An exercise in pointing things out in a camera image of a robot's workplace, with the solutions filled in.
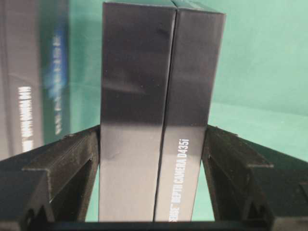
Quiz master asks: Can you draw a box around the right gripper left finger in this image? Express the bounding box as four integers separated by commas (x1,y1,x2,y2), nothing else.
0,126,100,225

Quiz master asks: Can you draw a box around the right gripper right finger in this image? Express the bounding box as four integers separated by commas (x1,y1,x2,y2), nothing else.
202,126,308,225

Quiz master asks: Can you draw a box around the black RealSense box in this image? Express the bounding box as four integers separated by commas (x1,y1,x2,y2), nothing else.
99,0,226,222
0,0,70,159

